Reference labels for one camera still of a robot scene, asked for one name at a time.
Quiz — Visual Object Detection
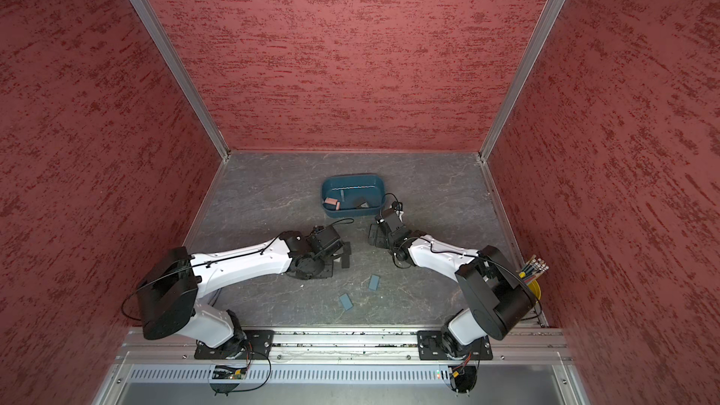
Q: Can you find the black eraser mid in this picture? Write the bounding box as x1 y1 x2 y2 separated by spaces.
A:
354 198 371 209

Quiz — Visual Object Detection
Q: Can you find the blue eraser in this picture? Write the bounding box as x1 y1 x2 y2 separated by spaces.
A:
369 275 381 292
339 294 354 311

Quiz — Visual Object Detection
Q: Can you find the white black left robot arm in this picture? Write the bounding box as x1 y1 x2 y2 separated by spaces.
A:
133 226 352 360

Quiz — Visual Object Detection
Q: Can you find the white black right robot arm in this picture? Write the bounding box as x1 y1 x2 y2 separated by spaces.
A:
369 215 539 359

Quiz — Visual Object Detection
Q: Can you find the black eraser lower centre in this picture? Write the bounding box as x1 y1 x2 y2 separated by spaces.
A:
340 242 352 269

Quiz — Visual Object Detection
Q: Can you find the teal plastic storage box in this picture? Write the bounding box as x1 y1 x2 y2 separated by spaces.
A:
321 174 386 219

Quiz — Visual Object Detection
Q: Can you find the yellow pencil cup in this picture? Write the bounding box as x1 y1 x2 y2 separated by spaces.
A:
528 280 542 301

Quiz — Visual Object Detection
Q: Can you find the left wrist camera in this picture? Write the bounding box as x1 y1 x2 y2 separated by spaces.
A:
307 217 354 260

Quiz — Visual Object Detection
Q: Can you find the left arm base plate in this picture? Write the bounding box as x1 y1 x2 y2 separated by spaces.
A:
194 330 275 360

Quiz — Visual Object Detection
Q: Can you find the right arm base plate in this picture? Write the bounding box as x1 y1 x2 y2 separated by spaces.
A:
416 330 493 361

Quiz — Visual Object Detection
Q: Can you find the aluminium front rail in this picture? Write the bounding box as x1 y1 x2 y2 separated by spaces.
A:
114 326 575 366

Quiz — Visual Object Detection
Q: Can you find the right corner aluminium post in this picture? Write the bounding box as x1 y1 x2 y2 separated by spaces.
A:
478 0 566 164

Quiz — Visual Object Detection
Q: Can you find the corner aluminium post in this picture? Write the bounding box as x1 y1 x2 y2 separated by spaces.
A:
478 0 566 164
129 0 231 162

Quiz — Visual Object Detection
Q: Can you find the left corner aluminium post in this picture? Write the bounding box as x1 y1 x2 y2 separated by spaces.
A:
129 0 231 162

